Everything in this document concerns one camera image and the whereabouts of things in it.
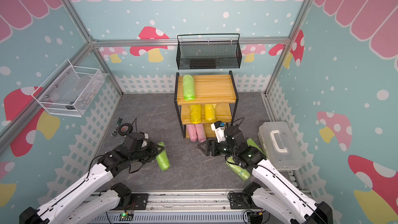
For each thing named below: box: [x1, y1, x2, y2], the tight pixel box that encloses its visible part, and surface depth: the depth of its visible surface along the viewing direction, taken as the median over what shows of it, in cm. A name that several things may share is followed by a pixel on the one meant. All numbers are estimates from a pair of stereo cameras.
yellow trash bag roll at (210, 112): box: [204, 103, 217, 122], surface depth 86 cm
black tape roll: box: [117, 122, 133, 136], surface depth 101 cm
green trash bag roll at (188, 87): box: [182, 74, 196, 101], surface depth 73 cm
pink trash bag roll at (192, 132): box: [186, 124, 198, 142], surface depth 96 cm
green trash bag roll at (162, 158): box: [155, 142, 171, 172], surface depth 75 cm
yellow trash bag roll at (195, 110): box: [189, 104, 202, 124], surface depth 84 cm
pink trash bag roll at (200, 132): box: [194, 123, 207, 143], surface depth 96 cm
